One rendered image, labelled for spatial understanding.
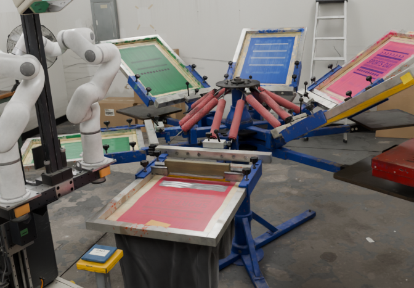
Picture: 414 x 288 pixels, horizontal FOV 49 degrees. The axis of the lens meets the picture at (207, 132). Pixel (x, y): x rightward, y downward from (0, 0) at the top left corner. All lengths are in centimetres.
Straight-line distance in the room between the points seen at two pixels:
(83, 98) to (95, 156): 31
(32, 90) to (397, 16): 503
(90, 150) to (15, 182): 41
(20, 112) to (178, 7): 507
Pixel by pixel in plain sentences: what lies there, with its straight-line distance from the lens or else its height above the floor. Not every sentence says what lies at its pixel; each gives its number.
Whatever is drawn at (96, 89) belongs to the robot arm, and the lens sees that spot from 209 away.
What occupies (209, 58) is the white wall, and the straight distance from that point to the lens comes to 663.
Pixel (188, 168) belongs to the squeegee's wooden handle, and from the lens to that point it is 240.
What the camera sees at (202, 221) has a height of 96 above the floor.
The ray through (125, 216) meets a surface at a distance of 212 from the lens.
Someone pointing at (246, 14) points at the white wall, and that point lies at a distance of 642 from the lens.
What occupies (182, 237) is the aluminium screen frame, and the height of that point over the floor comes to 98.
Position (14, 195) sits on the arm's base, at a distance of 200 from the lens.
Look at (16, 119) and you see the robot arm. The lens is 183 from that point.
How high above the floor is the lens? 190
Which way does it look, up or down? 17 degrees down
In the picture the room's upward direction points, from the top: 3 degrees counter-clockwise
